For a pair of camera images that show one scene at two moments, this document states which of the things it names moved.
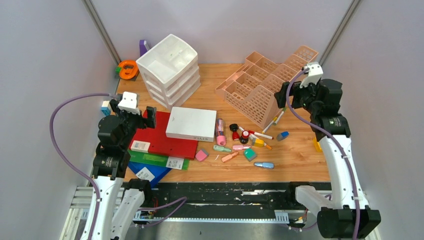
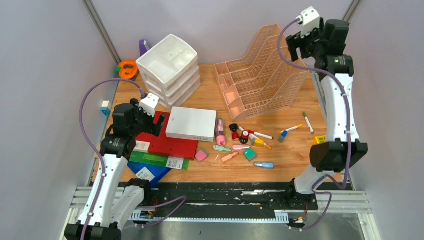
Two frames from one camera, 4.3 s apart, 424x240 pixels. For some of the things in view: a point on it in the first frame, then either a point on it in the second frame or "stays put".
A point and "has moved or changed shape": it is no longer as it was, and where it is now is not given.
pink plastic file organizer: x=251 y=91 has moved or changed shape
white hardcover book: x=193 y=124 stays put
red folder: x=154 y=140 stays put
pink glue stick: x=220 y=132 stays put
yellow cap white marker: x=274 y=119 to x=285 y=132
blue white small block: x=106 y=107 stays put
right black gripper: x=296 y=90 to x=292 y=40
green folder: x=146 y=158 stays put
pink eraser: x=200 y=155 stays put
